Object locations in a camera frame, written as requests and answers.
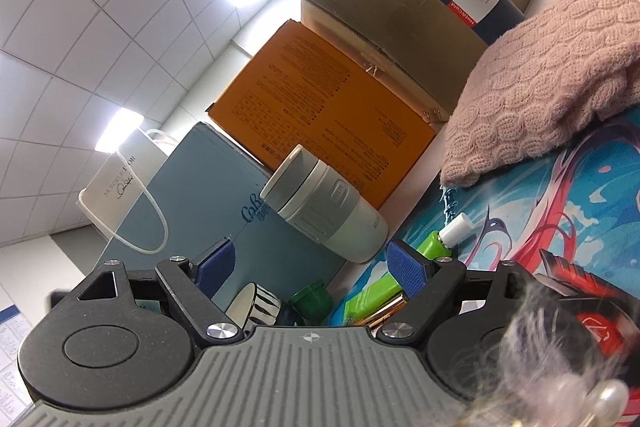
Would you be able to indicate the green bottle with white cap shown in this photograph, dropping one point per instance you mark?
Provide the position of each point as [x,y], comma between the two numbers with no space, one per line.
[452,229]

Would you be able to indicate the blue cardboard box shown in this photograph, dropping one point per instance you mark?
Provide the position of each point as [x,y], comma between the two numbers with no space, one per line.
[210,187]

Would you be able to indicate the pink knitted cloth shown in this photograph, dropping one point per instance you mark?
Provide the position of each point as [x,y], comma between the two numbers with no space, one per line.
[540,82]

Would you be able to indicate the wall poster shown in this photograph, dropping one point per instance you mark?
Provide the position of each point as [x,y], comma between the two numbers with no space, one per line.
[12,357]

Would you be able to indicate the red and black device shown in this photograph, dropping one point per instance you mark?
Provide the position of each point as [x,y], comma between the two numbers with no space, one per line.
[585,302]

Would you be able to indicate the fuzzy pearl ornament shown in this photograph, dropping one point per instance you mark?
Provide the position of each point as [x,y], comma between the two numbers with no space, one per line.
[607,399]

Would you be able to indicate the orange cardboard box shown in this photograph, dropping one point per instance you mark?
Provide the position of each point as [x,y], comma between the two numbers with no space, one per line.
[320,107]

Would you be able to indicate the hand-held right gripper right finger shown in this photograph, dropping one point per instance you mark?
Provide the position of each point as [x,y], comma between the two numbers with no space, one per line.
[410,272]

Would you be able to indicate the white grey tumbler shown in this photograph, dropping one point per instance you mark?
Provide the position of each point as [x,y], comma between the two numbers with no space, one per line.
[330,212]

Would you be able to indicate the green cup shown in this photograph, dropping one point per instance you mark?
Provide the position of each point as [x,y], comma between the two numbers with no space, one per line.
[310,304]

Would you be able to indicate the colourful printed mat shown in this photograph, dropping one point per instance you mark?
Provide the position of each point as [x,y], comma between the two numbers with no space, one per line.
[525,207]

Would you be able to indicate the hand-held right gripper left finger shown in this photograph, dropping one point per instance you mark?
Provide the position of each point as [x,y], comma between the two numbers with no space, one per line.
[215,264]

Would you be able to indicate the white paper bag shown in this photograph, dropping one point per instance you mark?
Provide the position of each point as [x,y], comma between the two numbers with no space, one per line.
[125,182]

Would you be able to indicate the cream striped cup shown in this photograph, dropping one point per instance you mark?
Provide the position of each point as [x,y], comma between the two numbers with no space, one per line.
[260,307]

